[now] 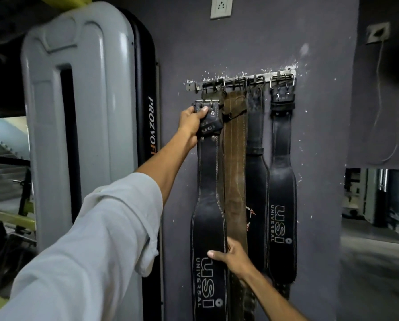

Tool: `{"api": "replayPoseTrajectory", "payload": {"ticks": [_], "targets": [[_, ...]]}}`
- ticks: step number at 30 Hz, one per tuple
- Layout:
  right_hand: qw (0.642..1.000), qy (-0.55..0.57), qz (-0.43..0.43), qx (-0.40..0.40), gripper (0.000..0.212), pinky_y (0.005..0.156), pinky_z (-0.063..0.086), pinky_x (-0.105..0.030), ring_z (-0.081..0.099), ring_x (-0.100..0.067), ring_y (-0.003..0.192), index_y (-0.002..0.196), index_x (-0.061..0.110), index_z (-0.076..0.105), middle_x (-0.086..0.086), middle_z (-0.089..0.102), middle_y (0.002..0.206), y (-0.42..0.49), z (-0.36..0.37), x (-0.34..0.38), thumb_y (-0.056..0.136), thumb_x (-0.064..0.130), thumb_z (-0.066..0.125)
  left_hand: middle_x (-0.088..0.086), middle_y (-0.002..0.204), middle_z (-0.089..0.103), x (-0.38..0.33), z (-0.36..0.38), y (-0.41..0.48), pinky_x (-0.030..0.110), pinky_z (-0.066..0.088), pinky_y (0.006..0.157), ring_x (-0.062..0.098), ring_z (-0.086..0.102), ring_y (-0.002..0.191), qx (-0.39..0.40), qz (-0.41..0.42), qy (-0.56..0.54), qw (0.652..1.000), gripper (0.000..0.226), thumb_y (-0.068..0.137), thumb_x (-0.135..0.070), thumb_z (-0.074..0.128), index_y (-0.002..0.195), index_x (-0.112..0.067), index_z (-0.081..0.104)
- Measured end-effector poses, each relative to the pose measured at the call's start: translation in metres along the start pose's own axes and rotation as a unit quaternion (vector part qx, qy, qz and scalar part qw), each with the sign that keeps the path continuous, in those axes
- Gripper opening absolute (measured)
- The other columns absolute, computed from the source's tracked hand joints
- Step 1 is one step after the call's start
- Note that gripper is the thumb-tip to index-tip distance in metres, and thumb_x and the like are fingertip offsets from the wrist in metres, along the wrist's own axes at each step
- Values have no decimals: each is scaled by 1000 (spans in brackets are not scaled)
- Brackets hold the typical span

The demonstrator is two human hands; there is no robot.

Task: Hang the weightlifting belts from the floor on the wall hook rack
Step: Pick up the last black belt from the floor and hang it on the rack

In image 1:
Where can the black grey folded treadmill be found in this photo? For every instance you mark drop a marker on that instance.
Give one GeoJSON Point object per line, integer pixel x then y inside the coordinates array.
{"type": "Point", "coordinates": [85, 113]}

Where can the white wall socket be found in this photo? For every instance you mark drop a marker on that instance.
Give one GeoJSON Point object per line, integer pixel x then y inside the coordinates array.
{"type": "Point", "coordinates": [221, 6]}

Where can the brown suede belt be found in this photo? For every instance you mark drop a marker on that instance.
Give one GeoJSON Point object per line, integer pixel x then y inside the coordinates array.
{"type": "Point", "coordinates": [235, 183]}

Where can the olive green suede belt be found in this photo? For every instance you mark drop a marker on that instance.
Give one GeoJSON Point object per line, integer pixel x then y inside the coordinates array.
{"type": "Point", "coordinates": [210, 93]}

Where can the yellow machine frame beam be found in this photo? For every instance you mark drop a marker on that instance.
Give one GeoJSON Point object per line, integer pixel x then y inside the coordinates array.
{"type": "Point", "coordinates": [64, 0]}

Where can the white long-sleeved shirt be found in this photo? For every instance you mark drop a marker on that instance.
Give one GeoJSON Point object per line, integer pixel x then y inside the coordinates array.
{"type": "Point", "coordinates": [85, 257]}

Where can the metal wall hooks rail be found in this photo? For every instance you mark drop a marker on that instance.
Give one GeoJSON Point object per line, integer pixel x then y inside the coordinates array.
{"type": "Point", "coordinates": [194, 86]}

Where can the black gym equipment rack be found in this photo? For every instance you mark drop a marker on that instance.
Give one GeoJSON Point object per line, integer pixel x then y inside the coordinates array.
{"type": "Point", "coordinates": [5, 237]}

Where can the person's right hand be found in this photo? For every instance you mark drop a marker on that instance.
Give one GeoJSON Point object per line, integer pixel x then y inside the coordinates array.
{"type": "Point", "coordinates": [236, 259]}

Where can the person's right forearm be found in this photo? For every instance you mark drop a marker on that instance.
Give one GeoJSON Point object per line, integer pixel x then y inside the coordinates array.
{"type": "Point", "coordinates": [273, 300]}

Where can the person's left forearm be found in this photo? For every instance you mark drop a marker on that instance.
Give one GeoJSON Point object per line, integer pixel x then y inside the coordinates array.
{"type": "Point", "coordinates": [167, 167]}

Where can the person's left hand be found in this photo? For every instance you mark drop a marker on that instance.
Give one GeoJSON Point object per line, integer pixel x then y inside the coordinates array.
{"type": "Point", "coordinates": [191, 125]}

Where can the black belt with red logo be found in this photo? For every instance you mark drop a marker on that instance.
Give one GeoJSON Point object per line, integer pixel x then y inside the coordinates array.
{"type": "Point", "coordinates": [257, 190]}

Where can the grey concrete staircase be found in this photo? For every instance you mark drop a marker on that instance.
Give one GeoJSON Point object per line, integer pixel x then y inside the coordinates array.
{"type": "Point", "coordinates": [5, 170]}

